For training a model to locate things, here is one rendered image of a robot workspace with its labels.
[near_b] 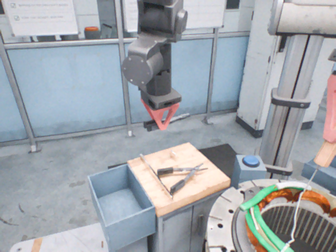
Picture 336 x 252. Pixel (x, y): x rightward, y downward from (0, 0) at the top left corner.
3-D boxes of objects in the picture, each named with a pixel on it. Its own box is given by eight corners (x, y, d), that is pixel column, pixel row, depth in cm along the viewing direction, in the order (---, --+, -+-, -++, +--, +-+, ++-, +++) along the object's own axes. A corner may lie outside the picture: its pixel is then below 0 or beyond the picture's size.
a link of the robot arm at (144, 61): (189, 8, 44) (146, -1, 46) (167, 20, 35) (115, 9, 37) (179, 70, 51) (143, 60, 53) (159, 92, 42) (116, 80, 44)
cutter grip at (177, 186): (172, 194, 53) (172, 189, 52) (169, 192, 53) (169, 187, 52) (184, 185, 55) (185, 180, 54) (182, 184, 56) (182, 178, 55)
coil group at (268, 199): (265, 213, 45) (270, 197, 43) (259, 206, 47) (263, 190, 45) (292, 205, 47) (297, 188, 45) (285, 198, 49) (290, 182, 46)
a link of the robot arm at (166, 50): (175, 34, 49) (149, 32, 50) (163, 43, 43) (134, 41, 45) (175, 67, 53) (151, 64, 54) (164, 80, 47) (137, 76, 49)
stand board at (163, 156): (157, 217, 52) (157, 209, 51) (127, 167, 66) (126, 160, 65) (229, 186, 60) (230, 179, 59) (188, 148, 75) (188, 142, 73)
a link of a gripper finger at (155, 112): (154, 138, 55) (152, 103, 50) (142, 123, 61) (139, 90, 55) (179, 130, 58) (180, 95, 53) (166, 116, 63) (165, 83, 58)
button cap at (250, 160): (260, 166, 68) (260, 163, 68) (245, 165, 68) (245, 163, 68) (255, 157, 72) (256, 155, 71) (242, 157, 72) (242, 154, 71)
